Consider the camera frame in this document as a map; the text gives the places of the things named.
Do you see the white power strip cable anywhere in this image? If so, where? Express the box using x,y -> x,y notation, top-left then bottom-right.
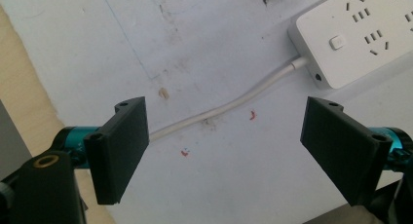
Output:
148,56 -> 309,142

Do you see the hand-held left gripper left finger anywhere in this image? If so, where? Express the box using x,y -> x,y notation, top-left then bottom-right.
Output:
83,95 -> 150,205

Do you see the white power strip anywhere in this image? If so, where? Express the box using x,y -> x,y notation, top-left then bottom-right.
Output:
287,0 -> 413,90

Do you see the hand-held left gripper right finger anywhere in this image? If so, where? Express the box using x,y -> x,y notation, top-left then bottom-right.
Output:
299,95 -> 394,207

